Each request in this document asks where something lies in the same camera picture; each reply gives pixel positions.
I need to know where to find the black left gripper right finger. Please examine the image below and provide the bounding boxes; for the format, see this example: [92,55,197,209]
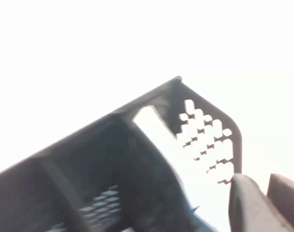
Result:
[267,173,294,232]

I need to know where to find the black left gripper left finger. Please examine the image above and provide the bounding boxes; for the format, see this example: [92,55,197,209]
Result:
[228,174,293,232]

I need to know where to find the black plastic book stand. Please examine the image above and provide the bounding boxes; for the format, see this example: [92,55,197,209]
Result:
[0,75,243,232]

